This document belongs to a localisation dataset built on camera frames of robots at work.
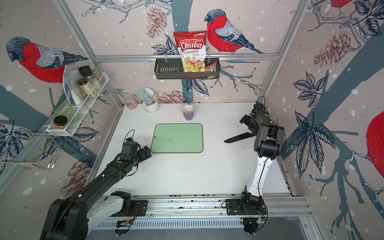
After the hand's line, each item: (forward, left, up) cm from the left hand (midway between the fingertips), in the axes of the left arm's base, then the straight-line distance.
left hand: (146, 148), depth 88 cm
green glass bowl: (+6, +32, +28) cm, 43 cm away
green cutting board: (+11, -20, -7) cm, 24 cm away
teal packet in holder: (+35, +6, +9) cm, 37 cm away
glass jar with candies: (+42, +22, -3) cm, 48 cm away
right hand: (+22, -66, -5) cm, 69 cm away
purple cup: (+27, -25, +2) cm, 37 cm away
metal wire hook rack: (-10, +30, +29) cm, 43 cm away
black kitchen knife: (+13, -61, -9) cm, 63 cm away
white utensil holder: (+35, +2, -1) cm, 36 cm away
